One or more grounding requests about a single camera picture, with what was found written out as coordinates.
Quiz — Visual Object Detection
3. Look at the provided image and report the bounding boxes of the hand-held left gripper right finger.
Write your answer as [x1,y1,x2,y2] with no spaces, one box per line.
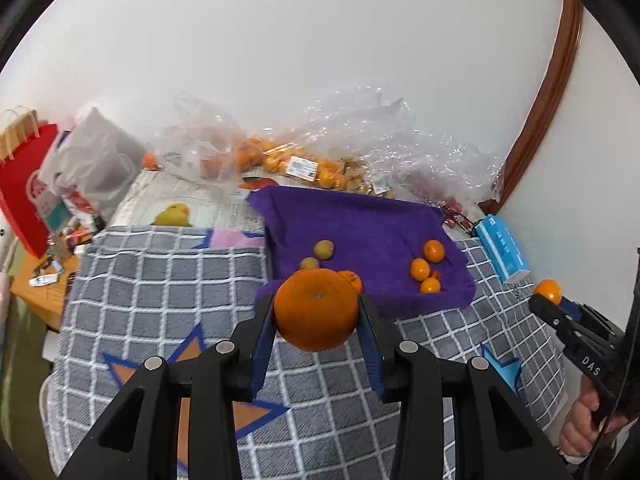
[357,294,573,480]

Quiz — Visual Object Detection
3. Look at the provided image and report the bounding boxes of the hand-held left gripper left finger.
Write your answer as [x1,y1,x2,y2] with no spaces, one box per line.
[57,295,278,480]

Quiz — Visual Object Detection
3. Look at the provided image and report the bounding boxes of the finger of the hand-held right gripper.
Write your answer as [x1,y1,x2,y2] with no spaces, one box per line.
[561,297,626,348]
[529,294,588,346]

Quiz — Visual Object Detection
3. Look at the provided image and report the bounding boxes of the large orange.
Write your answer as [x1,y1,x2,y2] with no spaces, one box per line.
[273,268,361,352]

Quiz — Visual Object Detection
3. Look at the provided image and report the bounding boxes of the purple towel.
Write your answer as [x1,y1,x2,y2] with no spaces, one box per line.
[247,185,477,320]

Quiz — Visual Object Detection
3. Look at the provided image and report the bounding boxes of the person's right hand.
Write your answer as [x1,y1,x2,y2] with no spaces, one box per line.
[559,389,602,457]

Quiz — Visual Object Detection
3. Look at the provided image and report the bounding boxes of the blue tissue box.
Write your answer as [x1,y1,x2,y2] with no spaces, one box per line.
[472,215,532,285]

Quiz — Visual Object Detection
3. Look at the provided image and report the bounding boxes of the grey checked star blanket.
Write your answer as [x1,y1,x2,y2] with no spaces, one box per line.
[42,225,568,480]

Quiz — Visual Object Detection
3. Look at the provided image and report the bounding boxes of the black eyeglasses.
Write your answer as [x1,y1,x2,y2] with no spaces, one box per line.
[442,212,481,236]

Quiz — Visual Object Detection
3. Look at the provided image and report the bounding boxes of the white printed mat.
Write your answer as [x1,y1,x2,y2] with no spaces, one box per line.
[107,167,481,251]

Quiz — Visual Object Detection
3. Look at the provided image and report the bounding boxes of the bagged red cherry tomatoes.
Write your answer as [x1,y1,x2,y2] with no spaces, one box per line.
[405,172,468,228]

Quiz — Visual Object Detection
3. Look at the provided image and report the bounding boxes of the white price label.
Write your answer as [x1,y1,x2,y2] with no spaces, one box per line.
[287,156,321,180]

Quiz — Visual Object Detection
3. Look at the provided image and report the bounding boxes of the pile of bagged oranges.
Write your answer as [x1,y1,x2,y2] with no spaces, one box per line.
[200,135,351,188]

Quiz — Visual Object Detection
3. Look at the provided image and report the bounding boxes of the crumpled clear plastic bag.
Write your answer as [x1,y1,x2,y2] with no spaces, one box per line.
[370,125,506,216]

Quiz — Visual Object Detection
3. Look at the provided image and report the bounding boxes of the pile of small toiletries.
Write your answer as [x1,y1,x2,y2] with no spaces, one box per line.
[47,215,108,271]

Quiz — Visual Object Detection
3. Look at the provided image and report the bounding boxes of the wooden nightstand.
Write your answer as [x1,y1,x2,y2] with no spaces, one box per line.
[9,255,81,333]

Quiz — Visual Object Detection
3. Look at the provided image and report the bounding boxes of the green bed sheet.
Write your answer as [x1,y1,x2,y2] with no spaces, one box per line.
[0,240,66,461]

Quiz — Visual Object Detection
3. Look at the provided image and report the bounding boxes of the white plastic bag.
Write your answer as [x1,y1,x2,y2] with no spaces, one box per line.
[37,107,148,233]

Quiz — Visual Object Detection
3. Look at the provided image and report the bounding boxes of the red paper bag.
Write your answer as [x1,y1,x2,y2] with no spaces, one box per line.
[0,106,61,260]

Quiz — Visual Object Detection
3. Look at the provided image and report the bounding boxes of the brown wooden door frame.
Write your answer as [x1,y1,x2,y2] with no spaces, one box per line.
[479,0,586,216]

